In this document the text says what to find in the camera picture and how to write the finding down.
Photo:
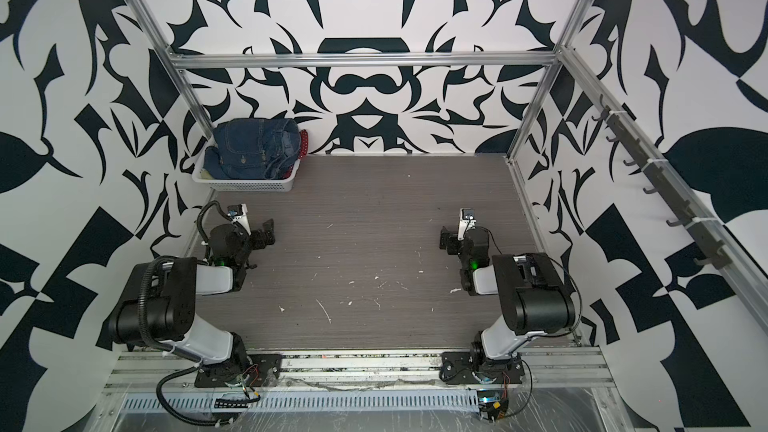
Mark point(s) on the aluminium front rail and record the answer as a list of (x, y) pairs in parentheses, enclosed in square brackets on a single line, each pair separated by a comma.
[(551, 367)]

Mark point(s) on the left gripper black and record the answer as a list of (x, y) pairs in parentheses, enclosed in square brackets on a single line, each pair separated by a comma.
[(260, 237)]

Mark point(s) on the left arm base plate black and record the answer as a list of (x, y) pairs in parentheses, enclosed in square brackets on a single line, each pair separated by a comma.
[(237, 370)]

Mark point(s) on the red polka dot skirt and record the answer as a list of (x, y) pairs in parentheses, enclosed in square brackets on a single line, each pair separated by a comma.
[(304, 144)]

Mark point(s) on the white slotted cable duct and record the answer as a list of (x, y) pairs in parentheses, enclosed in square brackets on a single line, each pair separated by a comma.
[(326, 401)]

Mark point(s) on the grey wall hook rail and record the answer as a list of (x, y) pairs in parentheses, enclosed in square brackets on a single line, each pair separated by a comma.
[(666, 183)]

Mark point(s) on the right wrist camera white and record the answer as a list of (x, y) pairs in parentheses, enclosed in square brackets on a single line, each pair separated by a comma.
[(467, 221)]

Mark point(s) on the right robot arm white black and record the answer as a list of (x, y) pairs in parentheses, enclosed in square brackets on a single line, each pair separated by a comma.
[(533, 298)]

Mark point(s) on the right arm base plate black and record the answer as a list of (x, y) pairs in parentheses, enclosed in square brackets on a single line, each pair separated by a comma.
[(468, 368)]

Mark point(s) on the aluminium frame crossbar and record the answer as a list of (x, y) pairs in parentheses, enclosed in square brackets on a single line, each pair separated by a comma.
[(374, 59)]

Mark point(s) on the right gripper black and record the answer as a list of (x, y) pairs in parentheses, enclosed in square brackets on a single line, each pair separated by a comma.
[(450, 240)]

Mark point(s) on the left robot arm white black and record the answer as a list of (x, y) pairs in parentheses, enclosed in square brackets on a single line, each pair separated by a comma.
[(158, 305)]

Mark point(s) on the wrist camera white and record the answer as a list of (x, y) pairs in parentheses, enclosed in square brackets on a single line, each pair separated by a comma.
[(238, 215), (467, 221)]

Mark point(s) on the white plastic basket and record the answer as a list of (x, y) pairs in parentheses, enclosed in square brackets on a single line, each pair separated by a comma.
[(257, 186)]

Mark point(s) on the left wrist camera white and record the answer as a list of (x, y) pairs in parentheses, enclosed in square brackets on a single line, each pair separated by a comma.
[(238, 215)]

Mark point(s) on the small circuit board right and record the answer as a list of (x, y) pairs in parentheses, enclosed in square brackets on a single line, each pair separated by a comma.
[(492, 404)]

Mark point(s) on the blue denim skirt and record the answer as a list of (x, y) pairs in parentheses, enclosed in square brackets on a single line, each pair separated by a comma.
[(253, 149)]

